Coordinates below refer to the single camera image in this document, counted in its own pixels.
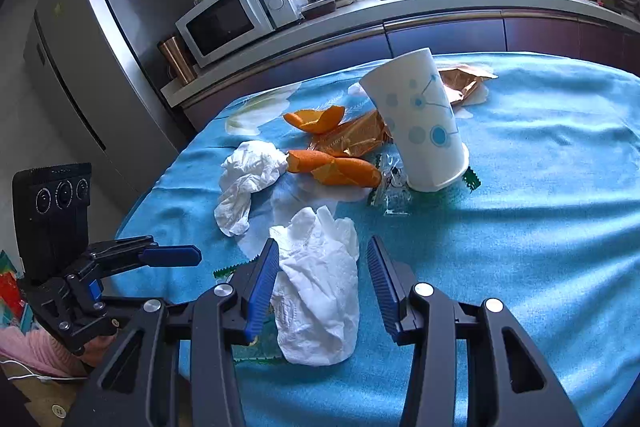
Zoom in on person's left forearm pink sleeve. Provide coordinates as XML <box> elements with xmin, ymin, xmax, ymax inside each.
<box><xmin>0</xmin><ymin>324</ymin><xmax>88</xmax><ymax>380</ymax></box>

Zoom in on brown paper wrapper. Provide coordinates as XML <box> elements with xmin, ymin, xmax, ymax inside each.
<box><xmin>437</xmin><ymin>63</ymin><xmax>499</xmax><ymax>108</ymax></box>

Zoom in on clear candy wrapper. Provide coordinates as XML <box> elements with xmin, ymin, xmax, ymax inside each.
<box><xmin>367</xmin><ymin>154</ymin><xmax>413</xmax><ymax>217</ymax></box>

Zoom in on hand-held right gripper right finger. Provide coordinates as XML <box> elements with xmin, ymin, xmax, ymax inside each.
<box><xmin>366</xmin><ymin>235</ymin><xmax>586</xmax><ymax>427</ymax></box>

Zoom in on white cable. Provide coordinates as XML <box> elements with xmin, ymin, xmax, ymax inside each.
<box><xmin>0</xmin><ymin>359</ymin><xmax>86</xmax><ymax>383</ymax></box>

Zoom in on white microwave oven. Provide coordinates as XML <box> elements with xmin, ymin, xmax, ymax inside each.
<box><xmin>175</xmin><ymin>0</ymin><xmax>306</xmax><ymax>68</ymax></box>

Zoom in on orange snack wrapper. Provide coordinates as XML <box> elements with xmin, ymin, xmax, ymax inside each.
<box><xmin>307</xmin><ymin>109</ymin><xmax>393</xmax><ymax>158</ymax></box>

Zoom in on colourful package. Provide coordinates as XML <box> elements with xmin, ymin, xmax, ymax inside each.
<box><xmin>0</xmin><ymin>251</ymin><xmax>26</xmax><ymax>323</ymax></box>

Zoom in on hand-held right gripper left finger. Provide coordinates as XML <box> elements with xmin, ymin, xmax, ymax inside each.
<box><xmin>65</xmin><ymin>238</ymin><xmax>281</xmax><ymax>427</ymax></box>

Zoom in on blue floral tablecloth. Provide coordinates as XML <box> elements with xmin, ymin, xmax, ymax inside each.
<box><xmin>107</xmin><ymin>52</ymin><xmax>640</xmax><ymax>427</ymax></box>

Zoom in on copper tumbler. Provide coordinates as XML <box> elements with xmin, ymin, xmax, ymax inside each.
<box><xmin>157</xmin><ymin>36</ymin><xmax>198</xmax><ymax>86</ymax></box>

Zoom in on large white tissue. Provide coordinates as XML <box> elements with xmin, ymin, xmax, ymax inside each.
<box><xmin>269</xmin><ymin>206</ymin><xmax>361</xmax><ymax>367</ymax></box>

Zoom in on orange peel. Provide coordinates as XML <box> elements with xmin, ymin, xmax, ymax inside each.
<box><xmin>283</xmin><ymin>105</ymin><xmax>347</xmax><ymax>135</ymax></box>
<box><xmin>311</xmin><ymin>157</ymin><xmax>383</xmax><ymax>188</ymax></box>
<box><xmin>286</xmin><ymin>149</ymin><xmax>341</xmax><ymax>175</ymax></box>

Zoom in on white paper cup blue dots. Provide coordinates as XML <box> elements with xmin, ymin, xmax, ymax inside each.
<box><xmin>359</xmin><ymin>48</ymin><xmax>471</xmax><ymax>192</ymax></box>

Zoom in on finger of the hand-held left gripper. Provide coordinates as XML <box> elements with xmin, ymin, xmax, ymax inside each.
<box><xmin>87</xmin><ymin>235</ymin><xmax>157</xmax><ymax>259</ymax></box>
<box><xmin>97</xmin><ymin>245</ymin><xmax>202</xmax><ymax>277</ymax></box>

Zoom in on small crumpled white tissue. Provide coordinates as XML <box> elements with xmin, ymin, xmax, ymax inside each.
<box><xmin>214</xmin><ymin>140</ymin><xmax>290</xmax><ymax>238</ymax></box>

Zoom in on person's left hand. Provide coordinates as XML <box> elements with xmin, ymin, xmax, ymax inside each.
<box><xmin>80</xmin><ymin>338</ymin><xmax>115</xmax><ymax>368</ymax></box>

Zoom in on silver refrigerator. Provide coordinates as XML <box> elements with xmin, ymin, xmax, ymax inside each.
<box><xmin>22</xmin><ymin>0</ymin><xmax>201</xmax><ymax>208</ymax></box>

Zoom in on dark kitchen cabinet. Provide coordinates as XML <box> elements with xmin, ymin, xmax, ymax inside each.
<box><xmin>182</xmin><ymin>9</ymin><xmax>640</xmax><ymax>132</ymax></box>

